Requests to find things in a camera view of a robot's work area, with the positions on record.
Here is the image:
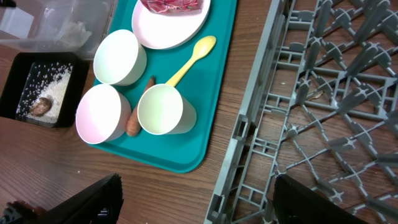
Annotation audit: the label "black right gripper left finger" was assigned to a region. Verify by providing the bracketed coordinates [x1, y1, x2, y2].
[0, 173, 124, 224]

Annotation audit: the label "white round plate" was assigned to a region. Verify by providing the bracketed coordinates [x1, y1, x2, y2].
[131, 0, 211, 50]

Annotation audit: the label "grey dish rack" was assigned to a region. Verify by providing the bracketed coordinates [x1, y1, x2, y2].
[205, 0, 397, 223]

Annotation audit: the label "red wrapper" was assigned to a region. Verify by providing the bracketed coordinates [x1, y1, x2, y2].
[141, 0, 201, 14]

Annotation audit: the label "yellow plastic spoon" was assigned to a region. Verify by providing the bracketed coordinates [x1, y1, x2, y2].
[165, 35, 216, 87]

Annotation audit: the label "clear plastic bin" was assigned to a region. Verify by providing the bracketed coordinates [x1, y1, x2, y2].
[1, 0, 118, 60]

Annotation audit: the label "white plastic cup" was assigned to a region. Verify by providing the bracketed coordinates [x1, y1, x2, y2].
[137, 84, 197, 136]

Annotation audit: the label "white rice pile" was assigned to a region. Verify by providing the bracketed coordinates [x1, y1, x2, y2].
[16, 62, 73, 124]

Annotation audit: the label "teal plastic tray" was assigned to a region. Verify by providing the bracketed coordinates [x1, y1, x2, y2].
[88, 0, 239, 174]

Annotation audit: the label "black waste tray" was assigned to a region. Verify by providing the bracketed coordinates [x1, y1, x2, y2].
[1, 52, 90, 128]

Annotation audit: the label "cream white bowl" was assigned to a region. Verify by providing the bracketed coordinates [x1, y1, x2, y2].
[93, 29, 147, 86]

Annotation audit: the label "brown food scraps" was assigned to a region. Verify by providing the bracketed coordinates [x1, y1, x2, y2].
[30, 97, 52, 117]

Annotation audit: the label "orange carrot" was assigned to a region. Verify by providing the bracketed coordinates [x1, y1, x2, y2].
[126, 76, 155, 136]

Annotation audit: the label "pink white bowl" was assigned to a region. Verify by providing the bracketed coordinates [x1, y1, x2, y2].
[76, 84, 132, 144]

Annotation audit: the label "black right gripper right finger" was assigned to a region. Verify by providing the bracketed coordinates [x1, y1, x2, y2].
[273, 174, 366, 224]

